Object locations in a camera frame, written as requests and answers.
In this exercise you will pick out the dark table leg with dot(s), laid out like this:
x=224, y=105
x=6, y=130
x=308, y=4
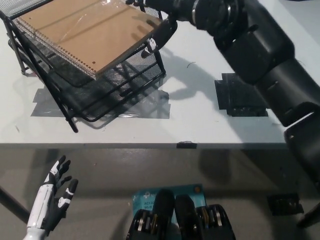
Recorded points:
x=13, y=206

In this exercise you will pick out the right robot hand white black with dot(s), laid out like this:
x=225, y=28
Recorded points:
x=175, y=10

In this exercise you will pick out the grey tape patch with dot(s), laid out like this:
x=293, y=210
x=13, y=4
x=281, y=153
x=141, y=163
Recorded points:
x=45, y=111

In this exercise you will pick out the teal cardboard box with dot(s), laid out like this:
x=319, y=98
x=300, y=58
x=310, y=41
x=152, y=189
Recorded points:
x=185, y=191

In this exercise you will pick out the black tape square patch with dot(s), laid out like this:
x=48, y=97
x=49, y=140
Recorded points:
x=230, y=97

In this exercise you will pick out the black mesh file tray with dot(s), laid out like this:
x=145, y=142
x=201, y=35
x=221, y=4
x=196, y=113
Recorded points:
x=100, y=107

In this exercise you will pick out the spiral notebook purple brown covers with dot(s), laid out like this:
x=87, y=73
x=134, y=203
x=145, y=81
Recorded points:
x=75, y=30

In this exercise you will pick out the brown chair leg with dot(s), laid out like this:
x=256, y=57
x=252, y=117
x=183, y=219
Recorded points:
x=310, y=217

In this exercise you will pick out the black floor tape patch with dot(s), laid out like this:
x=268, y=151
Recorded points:
x=285, y=205

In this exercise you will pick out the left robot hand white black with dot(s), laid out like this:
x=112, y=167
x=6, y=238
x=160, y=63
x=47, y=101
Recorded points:
x=42, y=207

